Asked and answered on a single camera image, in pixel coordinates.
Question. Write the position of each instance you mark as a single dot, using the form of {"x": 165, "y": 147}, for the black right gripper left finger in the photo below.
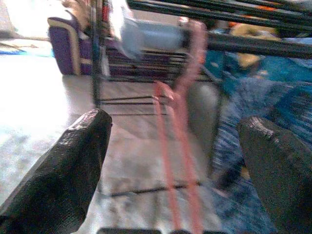
{"x": 53, "y": 185}

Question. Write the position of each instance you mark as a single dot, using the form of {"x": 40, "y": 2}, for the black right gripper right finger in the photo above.
{"x": 285, "y": 185}

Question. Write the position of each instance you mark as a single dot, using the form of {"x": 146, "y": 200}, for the blue garment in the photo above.
{"x": 256, "y": 97}

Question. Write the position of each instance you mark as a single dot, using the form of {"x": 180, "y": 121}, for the pink plastic clothes hanger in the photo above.
{"x": 200, "y": 44}

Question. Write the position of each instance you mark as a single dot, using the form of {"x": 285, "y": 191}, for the grey-green sofa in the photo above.
{"x": 202, "y": 104}

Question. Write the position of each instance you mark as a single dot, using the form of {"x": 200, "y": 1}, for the teal patterned garment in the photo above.
{"x": 280, "y": 68}

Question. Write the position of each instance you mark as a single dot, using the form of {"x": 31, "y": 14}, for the purple sofa with beige trim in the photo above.
{"x": 63, "y": 48}

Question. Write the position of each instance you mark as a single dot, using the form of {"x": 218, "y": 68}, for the black clothes drying rack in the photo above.
{"x": 256, "y": 45}

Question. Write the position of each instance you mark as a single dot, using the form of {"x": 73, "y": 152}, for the yellow garment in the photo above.
{"x": 248, "y": 31}

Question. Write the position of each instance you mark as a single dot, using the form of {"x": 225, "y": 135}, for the white storage box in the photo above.
{"x": 151, "y": 36}

